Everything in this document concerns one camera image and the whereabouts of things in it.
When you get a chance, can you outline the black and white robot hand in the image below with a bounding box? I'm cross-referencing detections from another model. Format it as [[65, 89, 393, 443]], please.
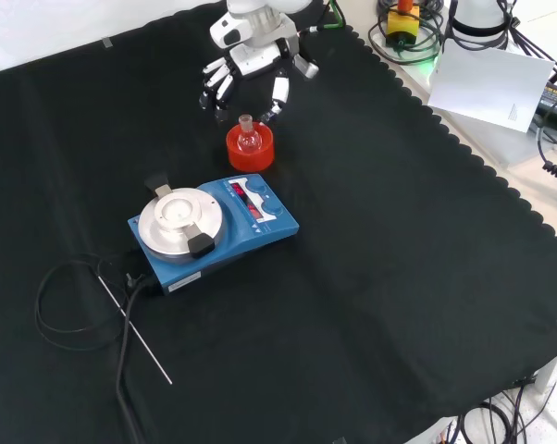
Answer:
[[197, 35, 320, 125]]

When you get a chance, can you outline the clear round-bottom flask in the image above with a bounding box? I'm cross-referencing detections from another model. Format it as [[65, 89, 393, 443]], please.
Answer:
[[238, 114, 261, 154]]

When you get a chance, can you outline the yellow stop button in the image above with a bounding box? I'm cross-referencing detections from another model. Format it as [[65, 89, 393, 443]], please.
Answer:
[[386, 0, 421, 48]]

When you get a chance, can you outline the blue base heater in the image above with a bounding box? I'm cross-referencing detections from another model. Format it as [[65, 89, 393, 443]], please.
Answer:
[[128, 174, 301, 297]]

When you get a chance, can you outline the pale board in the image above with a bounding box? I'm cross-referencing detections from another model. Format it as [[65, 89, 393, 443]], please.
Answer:
[[427, 39, 556, 134]]

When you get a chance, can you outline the black bench cloth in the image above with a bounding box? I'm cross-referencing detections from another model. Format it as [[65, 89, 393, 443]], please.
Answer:
[[0, 0, 557, 444]]

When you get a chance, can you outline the black box with yellow label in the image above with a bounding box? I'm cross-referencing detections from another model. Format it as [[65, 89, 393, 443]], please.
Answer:
[[534, 81, 557, 122]]

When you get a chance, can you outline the thin metal probe rod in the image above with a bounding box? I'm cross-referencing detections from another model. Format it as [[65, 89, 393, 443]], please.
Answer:
[[97, 276, 173, 386]]

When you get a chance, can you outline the white wrist camera shell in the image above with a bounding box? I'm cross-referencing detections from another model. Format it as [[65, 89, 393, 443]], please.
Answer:
[[208, 12, 251, 48]]

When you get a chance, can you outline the green robot cable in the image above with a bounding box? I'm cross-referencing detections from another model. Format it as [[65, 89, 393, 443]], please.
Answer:
[[326, 0, 350, 28]]

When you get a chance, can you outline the red plastic flask ring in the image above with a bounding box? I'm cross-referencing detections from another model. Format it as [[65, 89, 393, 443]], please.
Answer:
[[226, 120, 276, 173]]

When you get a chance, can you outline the silver heating block with handles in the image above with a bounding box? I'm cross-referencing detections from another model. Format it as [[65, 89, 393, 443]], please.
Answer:
[[143, 171, 215, 259]]

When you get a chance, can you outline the thin black probe cable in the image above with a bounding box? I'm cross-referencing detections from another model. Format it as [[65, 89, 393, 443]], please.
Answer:
[[34, 253, 146, 352]]

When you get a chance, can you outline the thick black heater cable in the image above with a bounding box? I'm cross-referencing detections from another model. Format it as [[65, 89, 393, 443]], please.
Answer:
[[114, 272, 160, 444]]

